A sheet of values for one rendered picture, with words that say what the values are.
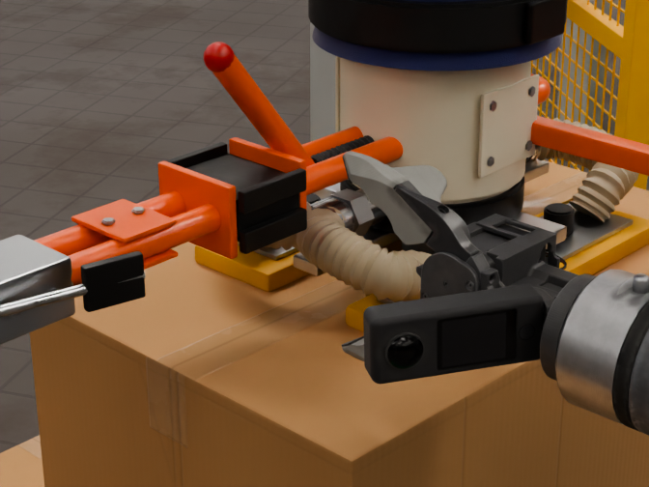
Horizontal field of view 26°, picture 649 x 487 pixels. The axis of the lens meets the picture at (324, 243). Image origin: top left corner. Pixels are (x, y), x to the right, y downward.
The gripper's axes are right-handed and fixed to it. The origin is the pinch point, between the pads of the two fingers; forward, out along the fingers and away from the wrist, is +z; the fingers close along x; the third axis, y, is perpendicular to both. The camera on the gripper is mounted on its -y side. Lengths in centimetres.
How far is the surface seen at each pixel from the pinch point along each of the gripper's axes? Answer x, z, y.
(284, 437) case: -13.9, 1.4, -3.9
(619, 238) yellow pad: -10.9, 0.2, 39.1
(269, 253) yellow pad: -10.6, 20.8, 13.8
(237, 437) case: -16.1, 6.7, -3.8
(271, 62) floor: -125, 347, 335
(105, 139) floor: -124, 320, 225
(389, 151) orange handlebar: 0.3, 11.0, 18.6
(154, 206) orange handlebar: 0.6, 15.3, -3.8
